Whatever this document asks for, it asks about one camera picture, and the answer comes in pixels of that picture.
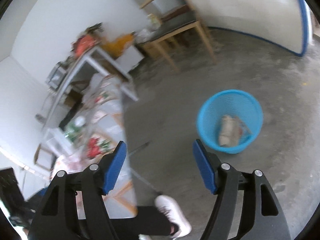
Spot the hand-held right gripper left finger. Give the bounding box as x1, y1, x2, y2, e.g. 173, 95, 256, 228
27, 141, 127, 240

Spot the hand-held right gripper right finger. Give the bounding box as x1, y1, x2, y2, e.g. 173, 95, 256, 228
192, 139, 292, 240

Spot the blue plastic mesh basket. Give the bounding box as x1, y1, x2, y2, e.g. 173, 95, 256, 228
196, 89, 264, 155

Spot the table with fruit-pattern cloth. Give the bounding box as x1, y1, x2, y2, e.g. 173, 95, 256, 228
54, 74, 138, 219

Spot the crumpled brown paper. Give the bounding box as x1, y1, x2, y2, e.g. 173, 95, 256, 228
219, 114, 242, 147

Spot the white sneaker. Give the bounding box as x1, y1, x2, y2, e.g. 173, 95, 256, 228
154, 195, 192, 238

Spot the clear plastic wrapper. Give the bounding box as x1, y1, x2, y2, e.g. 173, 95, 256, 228
235, 117, 253, 143

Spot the person's leg in black trousers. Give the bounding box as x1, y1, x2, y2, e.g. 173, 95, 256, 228
77, 205, 175, 240

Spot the wooden stool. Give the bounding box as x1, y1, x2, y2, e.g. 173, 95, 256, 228
34, 144, 54, 172

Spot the grey box-shaped appliance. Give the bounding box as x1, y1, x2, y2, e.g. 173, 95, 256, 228
46, 64, 67, 89

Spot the white box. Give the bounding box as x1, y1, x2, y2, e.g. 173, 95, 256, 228
117, 45, 145, 74

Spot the yellow bag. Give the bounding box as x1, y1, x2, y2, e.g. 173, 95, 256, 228
101, 34, 134, 58

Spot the orange bag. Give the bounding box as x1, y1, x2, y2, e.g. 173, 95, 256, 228
74, 34, 97, 57

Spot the white plastic bag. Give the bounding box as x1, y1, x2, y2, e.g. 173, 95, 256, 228
137, 29, 157, 42

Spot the wooden chair with dark seat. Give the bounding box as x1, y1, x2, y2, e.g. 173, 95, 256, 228
136, 0, 217, 73

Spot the green and white bag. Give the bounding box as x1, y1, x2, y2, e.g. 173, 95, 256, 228
147, 14, 162, 29

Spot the white mattress with blue edge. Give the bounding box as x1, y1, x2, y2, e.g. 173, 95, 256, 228
172, 0, 313, 57

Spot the white metal frame table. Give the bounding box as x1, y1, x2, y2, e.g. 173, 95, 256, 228
41, 47, 139, 130

